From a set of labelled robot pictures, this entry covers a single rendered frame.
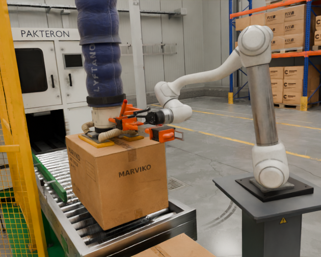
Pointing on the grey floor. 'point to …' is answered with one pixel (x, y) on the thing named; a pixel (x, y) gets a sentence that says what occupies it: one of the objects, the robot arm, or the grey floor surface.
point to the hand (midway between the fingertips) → (128, 123)
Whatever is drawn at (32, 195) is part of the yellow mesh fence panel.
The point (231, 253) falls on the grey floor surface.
